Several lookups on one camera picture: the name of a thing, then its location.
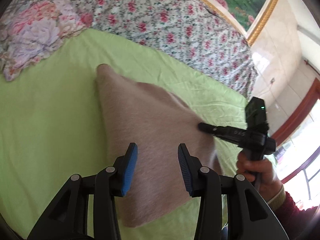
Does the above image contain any beige knitted sweater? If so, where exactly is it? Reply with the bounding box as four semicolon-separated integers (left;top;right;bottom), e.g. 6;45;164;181
97;64;221;228

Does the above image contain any dark red sleeve forearm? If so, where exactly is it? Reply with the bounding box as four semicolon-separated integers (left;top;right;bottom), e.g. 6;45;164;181
268;186;318;239

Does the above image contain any red wooden window frame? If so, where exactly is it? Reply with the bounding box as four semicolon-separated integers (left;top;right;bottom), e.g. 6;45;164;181
272;78;320;184

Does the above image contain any light green bed sheet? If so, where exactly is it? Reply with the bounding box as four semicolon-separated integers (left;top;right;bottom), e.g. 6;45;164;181
1;29;247;238

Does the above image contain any person's right hand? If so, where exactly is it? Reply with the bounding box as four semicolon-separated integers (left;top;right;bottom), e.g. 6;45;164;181
236;151;283;202

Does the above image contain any large-peony pink pillow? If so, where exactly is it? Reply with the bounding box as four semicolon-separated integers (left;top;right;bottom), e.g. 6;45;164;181
1;0;93;81

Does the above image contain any small-floral white quilt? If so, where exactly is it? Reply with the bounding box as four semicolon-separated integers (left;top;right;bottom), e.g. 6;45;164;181
71;0;258;98

